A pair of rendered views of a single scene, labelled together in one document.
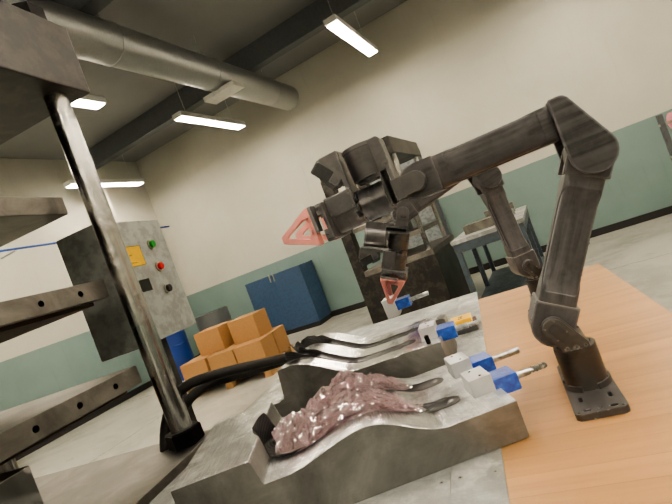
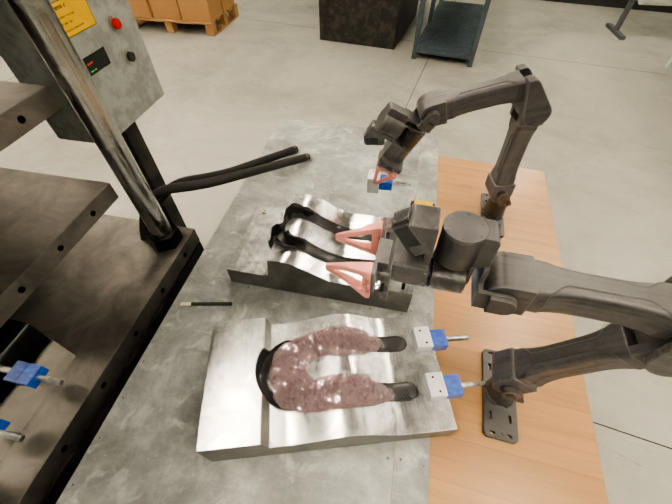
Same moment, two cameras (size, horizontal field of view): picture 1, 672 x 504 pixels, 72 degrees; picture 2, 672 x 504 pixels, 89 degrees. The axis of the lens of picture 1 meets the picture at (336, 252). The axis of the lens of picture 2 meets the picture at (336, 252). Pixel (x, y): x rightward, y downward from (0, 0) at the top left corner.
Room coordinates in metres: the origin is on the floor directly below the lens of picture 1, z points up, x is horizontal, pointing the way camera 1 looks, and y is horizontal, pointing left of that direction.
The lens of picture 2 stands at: (0.51, 0.09, 1.61)
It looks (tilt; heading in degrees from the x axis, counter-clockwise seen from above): 51 degrees down; 355
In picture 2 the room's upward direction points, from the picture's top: straight up
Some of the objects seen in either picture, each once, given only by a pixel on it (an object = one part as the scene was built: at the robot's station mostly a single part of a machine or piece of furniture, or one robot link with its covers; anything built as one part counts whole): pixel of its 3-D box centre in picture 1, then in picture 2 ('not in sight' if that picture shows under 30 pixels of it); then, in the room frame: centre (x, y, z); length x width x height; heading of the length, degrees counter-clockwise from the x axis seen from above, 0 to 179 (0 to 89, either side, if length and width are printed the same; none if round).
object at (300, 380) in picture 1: (349, 363); (326, 245); (1.15, 0.07, 0.87); 0.50 x 0.26 x 0.14; 74
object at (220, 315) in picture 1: (219, 336); not in sight; (7.87, 2.35, 0.44); 0.59 x 0.59 x 0.88
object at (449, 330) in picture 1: (451, 329); not in sight; (1.01, -0.18, 0.89); 0.13 x 0.05 x 0.05; 74
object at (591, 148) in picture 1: (499, 167); (584, 309); (0.73, -0.29, 1.17); 0.30 x 0.09 x 0.12; 70
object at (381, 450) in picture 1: (347, 428); (328, 376); (0.78, 0.09, 0.85); 0.50 x 0.26 x 0.11; 91
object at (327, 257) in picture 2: (346, 344); (330, 237); (1.13, 0.06, 0.92); 0.35 x 0.16 x 0.09; 74
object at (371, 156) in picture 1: (386, 170); (479, 261); (0.79, -0.13, 1.24); 0.12 x 0.09 x 0.12; 70
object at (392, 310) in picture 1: (406, 300); (389, 182); (1.33, -0.14, 0.93); 0.13 x 0.05 x 0.05; 73
